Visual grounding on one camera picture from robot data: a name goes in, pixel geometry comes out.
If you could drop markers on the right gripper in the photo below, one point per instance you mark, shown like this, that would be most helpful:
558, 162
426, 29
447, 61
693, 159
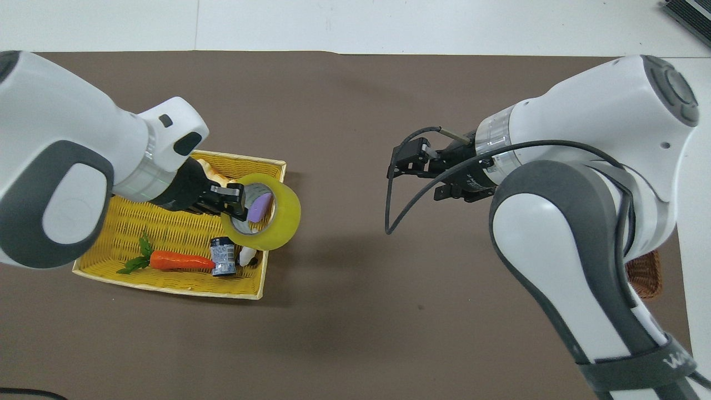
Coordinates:
472, 166

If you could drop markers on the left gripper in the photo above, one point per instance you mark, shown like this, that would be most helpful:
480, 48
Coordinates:
183, 189

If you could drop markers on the yellowish clear tape roll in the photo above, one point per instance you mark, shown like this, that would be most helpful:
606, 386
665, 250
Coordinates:
280, 219

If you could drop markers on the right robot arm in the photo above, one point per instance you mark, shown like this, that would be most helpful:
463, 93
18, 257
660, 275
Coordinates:
583, 222

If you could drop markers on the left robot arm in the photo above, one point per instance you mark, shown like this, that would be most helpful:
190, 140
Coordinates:
66, 144

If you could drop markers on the yellow woven basket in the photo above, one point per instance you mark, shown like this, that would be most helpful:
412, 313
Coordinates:
166, 233

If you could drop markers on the brown woven basket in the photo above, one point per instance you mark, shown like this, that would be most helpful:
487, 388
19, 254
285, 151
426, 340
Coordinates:
647, 275

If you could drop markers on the tan toy bread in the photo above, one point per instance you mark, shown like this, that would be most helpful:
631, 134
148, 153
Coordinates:
214, 172

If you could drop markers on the purple toy piece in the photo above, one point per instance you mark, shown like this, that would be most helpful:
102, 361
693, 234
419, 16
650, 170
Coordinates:
259, 210

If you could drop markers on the small dark labelled can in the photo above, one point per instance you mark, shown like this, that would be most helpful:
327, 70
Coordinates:
224, 256

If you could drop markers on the small white toy piece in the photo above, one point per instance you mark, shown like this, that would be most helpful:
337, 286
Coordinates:
246, 256

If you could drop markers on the orange toy carrot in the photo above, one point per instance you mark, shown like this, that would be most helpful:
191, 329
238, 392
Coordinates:
178, 260

